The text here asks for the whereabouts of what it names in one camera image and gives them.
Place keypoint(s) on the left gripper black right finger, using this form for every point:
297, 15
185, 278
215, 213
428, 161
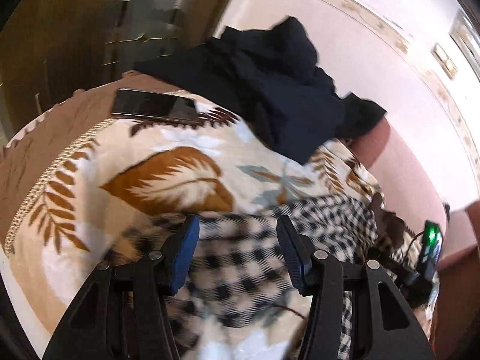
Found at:
355, 307

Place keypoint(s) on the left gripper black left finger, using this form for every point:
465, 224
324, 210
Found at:
120, 312

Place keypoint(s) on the black beige checked coat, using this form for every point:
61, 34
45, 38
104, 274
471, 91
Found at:
238, 301

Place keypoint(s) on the pink brown side cushion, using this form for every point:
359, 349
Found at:
455, 326

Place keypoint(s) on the pink quilted headboard cushion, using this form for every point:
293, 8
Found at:
407, 189

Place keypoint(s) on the leaf pattern beige blanket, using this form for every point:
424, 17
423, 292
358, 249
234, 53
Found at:
117, 191

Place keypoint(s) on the brown bed sheet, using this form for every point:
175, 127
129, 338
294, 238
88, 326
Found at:
24, 162

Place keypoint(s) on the black smartphone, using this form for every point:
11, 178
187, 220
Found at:
138, 104

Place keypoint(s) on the black garment pile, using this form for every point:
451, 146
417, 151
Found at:
271, 79

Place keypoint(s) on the wooden glass wardrobe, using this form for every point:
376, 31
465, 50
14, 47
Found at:
51, 48

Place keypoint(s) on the wall switch plate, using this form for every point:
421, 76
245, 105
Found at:
445, 61

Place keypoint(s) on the framed wall picture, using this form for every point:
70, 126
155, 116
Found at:
467, 39

